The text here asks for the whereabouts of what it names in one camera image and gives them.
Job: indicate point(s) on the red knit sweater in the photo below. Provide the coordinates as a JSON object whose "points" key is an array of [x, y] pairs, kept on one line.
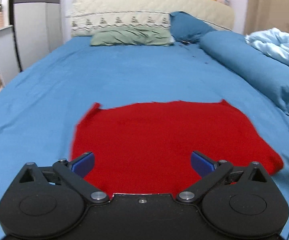
{"points": [[146, 147]]}

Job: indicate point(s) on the dark blue pillow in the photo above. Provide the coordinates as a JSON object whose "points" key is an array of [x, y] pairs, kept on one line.
{"points": [[186, 28]]}

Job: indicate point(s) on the white grey wardrobe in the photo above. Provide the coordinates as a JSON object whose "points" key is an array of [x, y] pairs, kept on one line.
{"points": [[37, 29]]}

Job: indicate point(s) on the white shelf desk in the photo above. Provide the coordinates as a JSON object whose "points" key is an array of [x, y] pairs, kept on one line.
{"points": [[9, 66]]}

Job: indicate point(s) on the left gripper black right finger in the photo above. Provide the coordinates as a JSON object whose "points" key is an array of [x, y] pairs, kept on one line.
{"points": [[237, 201]]}

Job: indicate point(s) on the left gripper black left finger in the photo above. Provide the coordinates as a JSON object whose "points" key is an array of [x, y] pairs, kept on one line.
{"points": [[47, 201]]}

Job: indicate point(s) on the dark blue duvet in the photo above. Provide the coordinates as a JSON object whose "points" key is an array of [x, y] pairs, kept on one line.
{"points": [[265, 74]]}

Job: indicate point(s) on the cream quilted headboard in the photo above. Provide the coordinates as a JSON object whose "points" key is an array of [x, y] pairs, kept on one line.
{"points": [[87, 16]]}

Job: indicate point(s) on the blue bed sheet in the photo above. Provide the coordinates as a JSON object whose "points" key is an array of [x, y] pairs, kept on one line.
{"points": [[41, 106]]}

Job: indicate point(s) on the light blue blanket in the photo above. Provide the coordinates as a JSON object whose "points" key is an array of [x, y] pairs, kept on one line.
{"points": [[272, 43]]}

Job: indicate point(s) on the green pillow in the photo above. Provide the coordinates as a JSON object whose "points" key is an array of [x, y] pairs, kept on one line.
{"points": [[129, 35]]}

